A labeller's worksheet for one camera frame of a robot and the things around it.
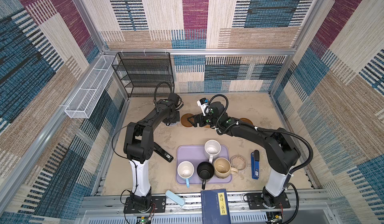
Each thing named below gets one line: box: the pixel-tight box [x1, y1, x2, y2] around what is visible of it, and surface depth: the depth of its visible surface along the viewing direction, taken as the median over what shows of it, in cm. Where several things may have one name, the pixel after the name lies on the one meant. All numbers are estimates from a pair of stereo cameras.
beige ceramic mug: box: [213, 157, 239, 179], surface depth 79 cm
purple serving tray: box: [205, 174, 232, 184], surface depth 80 cm
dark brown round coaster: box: [239, 118, 254, 126], surface depth 107 cm
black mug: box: [196, 161, 215, 190], surface depth 78 cm
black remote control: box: [153, 141, 174, 163], surface depth 89 cm
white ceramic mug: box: [204, 139, 222, 164], surface depth 86 cm
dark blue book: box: [200, 189, 232, 224], surface depth 73 cm
